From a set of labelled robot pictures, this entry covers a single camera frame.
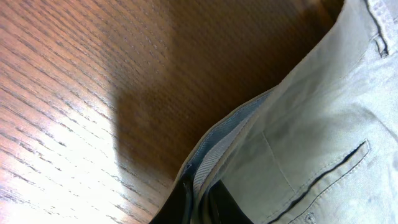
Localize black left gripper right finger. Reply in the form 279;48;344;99
208;180;253;224

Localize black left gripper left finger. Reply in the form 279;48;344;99
149;175;193;224

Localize light green shorts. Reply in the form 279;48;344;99
183;1;397;223

